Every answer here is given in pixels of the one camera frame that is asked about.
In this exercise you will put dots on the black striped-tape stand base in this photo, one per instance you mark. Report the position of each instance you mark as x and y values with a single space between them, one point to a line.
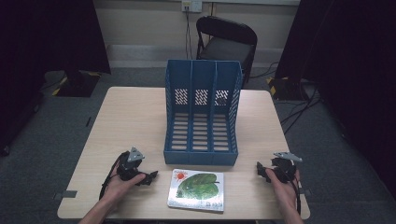
285 88
77 85

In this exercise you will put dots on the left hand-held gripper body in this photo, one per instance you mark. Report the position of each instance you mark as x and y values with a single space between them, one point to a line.
128 165

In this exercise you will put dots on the person's right hand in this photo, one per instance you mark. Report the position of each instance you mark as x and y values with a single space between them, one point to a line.
285 193

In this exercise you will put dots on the person's left hand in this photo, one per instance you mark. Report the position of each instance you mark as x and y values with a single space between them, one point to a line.
120 188

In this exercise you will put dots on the blue three-slot file rack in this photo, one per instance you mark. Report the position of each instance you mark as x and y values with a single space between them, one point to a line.
202 77

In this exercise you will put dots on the grey tape strip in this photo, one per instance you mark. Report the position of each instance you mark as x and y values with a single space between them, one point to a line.
306 192
66 194

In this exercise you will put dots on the white wall socket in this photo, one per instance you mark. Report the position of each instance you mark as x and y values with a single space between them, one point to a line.
192 5

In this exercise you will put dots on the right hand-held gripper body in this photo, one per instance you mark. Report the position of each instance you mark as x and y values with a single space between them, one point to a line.
285 168

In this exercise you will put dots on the black curtain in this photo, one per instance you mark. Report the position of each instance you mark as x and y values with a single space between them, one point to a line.
46 46
351 62

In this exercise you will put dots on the green leaf picture book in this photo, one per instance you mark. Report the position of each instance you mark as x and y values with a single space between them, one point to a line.
197 188

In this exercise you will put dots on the black folding chair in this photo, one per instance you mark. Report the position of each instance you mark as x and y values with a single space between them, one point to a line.
229 46

